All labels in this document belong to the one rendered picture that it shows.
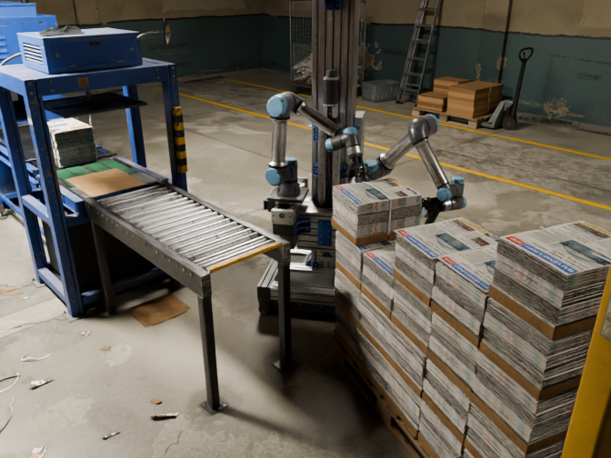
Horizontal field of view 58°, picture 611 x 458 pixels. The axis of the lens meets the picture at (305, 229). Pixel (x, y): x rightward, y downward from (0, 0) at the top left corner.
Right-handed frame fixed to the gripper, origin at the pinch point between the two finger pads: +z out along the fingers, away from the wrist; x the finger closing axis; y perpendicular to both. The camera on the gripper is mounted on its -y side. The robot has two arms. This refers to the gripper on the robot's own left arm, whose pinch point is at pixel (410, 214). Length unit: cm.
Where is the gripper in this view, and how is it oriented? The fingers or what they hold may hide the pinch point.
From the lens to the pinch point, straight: 315.1
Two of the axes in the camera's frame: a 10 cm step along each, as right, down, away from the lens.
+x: 3.8, 3.8, -8.4
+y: 0.0, -9.1, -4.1
